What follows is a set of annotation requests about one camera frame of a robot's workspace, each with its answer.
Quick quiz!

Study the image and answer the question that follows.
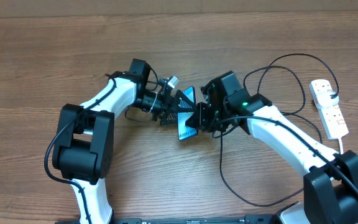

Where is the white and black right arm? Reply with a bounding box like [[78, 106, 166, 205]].
[[186, 72, 358, 224]]

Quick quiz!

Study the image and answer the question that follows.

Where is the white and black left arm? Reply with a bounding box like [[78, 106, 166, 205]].
[[44, 58, 195, 223]]

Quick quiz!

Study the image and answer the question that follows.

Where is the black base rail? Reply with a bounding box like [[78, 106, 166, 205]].
[[54, 213, 279, 224]]

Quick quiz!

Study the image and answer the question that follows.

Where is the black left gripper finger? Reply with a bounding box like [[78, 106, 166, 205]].
[[160, 113, 178, 126], [173, 90, 196, 113]]

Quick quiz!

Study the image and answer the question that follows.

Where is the white charger plug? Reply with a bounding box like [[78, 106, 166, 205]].
[[314, 90, 339, 109]]

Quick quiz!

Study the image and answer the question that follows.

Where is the white power strip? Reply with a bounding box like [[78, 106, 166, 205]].
[[309, 79, 349, 139]]

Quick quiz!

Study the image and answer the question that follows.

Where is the black USB charging cable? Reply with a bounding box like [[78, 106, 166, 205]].
[[219, 53, 340, 208]]

